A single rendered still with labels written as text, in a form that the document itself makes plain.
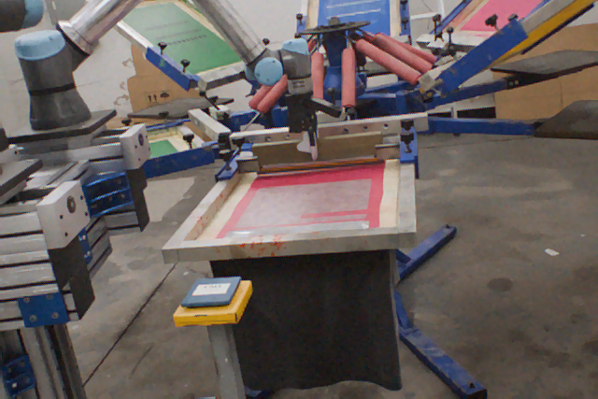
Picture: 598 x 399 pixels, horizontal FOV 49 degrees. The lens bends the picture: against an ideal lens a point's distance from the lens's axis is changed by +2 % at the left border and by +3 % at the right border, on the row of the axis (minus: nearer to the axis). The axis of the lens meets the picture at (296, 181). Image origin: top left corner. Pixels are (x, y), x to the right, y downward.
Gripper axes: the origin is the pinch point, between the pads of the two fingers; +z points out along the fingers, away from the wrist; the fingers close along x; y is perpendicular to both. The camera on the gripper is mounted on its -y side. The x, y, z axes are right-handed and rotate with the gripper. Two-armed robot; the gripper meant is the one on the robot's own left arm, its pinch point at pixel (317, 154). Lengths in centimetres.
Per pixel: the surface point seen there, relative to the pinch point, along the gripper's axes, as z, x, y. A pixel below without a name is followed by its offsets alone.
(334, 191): 5.3, 20.2, -7.0
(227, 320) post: 7, 84, 8
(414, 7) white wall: -7, -413, -34
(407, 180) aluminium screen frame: 1.8, 26.7, -27.5
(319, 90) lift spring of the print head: -11, -52, 5
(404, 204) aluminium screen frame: 2, 43, -27
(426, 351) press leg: 96, -36, -26
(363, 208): 5.3, 35.5, -16.1
